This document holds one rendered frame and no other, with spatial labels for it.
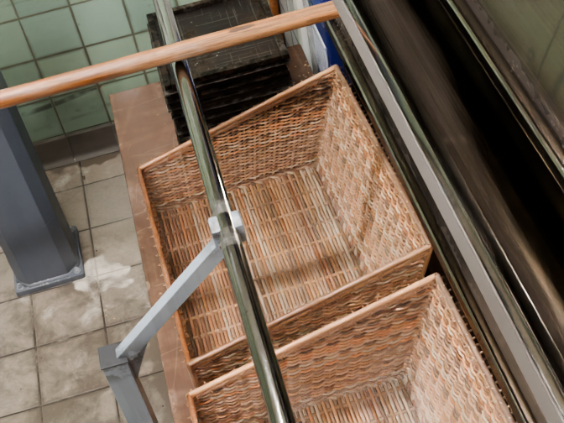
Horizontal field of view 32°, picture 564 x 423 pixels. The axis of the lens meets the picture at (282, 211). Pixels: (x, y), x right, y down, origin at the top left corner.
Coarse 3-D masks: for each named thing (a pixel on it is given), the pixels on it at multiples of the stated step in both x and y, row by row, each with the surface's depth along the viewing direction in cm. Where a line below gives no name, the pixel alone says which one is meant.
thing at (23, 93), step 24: (264, 24) 162; (288, 24) 162; (312, 24) 164; (168, 48) 161; (192, 48) 161; (216, 48) 162; (72, 72) 160; (96, 72) 160; (120, 72) 161; (0, 96) 159; (24, 96) 159; (48, 96) 161
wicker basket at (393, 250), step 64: (320, 128) 219; (192, 192) 222; (256, 192) 223; (320, 192) 220; (384, 192) 188; (192, 256) 212; (256, 256) 210; (320, 256) 207; (384, 256) 191; (192, 320) 201; (320, 320) 177
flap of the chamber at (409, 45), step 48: (336, 0) 128; (384, 0) 127; (432, 0) 128; (432, 48) 120; (384, 96) 114; (432, 96) 113; (480, 96) 113; (480, 144) 107; (528, 144) 108; (432, 192) 103; (480, 192) 101; (528, 192) 102; (528, 240) 97; (480, 288) 94; (528, 288) 92
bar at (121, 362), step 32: (160, 0) 176; (192, 96) 157; (192, 128) 152; (224, 192) 142; (224, 224) 137; (224, 256) 134; (192, 288) 144; (160, 320) 147; (256, 320) 125; (128, 352) 151; (256, 352) 121; (128, 384) 155; (128, 416) 161; (288, 416) 115
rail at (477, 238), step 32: (352, 0) 122; (384, 64) 113; (416, 96) 109; (416, 128) 106; (448, 160) 101; (448, 192) 99; (480, 224) 95; (480, 256) 94; (512, 288) 89; (512, 320) 88; (544, 352) 84
